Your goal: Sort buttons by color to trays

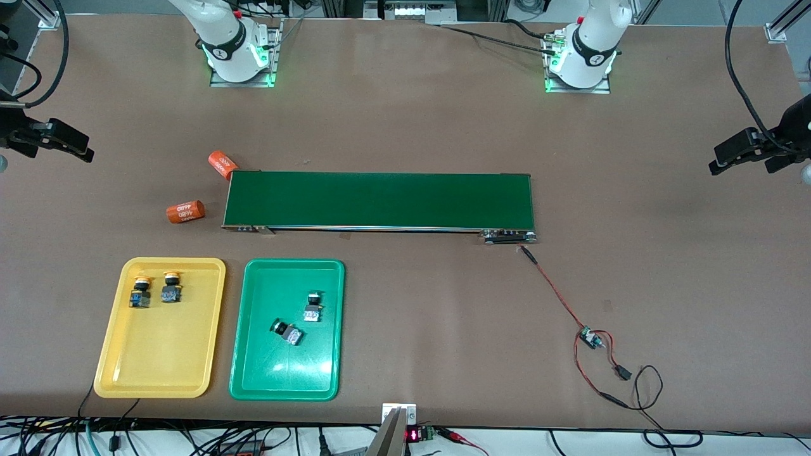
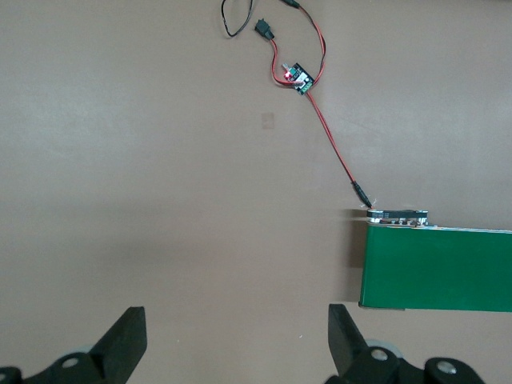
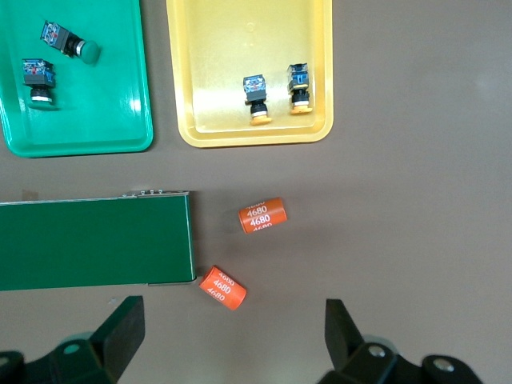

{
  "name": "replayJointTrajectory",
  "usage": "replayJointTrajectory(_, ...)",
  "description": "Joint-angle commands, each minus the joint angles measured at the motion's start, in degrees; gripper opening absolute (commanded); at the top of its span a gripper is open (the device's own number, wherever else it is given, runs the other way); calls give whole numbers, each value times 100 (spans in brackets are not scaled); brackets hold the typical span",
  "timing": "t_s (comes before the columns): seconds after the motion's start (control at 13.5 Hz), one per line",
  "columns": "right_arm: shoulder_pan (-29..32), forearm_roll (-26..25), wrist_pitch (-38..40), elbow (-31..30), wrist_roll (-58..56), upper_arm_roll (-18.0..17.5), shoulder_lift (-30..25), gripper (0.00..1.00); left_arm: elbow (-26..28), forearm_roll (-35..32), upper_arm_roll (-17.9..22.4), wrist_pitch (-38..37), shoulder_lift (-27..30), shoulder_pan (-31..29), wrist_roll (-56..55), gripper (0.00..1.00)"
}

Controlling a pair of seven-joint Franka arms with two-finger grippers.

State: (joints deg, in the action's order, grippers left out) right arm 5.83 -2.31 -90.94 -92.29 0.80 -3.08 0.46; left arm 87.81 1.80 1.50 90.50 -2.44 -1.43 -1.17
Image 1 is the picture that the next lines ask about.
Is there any orange cylinder with 4680 print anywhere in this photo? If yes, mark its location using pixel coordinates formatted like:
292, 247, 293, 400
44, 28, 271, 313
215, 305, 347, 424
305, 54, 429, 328
208, 150, 240, 181
166, 200, 207, 224

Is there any yellow push button switch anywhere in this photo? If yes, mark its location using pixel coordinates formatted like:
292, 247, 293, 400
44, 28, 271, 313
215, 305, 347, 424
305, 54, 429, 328
160, 271, 184, 303
129, 276, 154, 310

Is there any aluminium corner profile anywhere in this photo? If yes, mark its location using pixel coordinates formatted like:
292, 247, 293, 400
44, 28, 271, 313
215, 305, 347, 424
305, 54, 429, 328
25, 0, 64, 31
765, 0, 811, 44

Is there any yellow plastic tray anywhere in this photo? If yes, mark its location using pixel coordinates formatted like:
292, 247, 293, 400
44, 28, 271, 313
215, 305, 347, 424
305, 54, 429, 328
93, 256, 227, 400

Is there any green conveyor belt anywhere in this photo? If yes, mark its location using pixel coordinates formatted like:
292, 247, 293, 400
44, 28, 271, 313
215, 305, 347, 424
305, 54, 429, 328
222, 170, 538, 245

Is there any green plastic tray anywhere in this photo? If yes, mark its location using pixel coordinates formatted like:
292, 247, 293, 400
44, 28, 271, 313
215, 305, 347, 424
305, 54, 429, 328
229, 258, 346, 402

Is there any red clip lead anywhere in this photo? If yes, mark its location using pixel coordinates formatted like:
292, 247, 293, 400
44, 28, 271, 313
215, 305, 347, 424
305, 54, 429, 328
437, 427, 490, 456

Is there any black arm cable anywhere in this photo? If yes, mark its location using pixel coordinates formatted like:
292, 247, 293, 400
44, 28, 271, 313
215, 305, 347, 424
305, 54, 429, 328
22, 0, 69, 110
0, 51, 42, 97
725, 0, 799, 156

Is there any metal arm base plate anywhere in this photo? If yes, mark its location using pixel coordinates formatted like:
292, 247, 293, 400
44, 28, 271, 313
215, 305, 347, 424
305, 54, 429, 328
544, 28, 612, 94
209, 18, 281, 88

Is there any red and black wire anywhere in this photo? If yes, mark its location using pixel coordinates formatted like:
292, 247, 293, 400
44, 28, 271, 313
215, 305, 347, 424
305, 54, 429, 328
520, 244, 633, 409

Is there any thin black looped cable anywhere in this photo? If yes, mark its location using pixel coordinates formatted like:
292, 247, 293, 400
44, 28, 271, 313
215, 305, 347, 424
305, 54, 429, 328
630, 364, 704, 449

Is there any black power cable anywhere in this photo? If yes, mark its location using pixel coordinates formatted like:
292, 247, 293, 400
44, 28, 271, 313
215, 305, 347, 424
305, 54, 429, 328
437, 19, 561, 58

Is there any tangled floor cable bundle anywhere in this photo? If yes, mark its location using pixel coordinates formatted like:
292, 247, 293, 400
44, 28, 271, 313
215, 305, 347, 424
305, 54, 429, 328
0, 398, 381, 456

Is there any dark frame with white light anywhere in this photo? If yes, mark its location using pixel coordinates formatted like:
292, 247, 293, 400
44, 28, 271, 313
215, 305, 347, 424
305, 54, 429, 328
320, 0, 508, 26

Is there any grey metal camera mount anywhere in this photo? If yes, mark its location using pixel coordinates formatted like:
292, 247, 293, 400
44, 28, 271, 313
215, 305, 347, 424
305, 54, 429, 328
364, 403, 419, 456

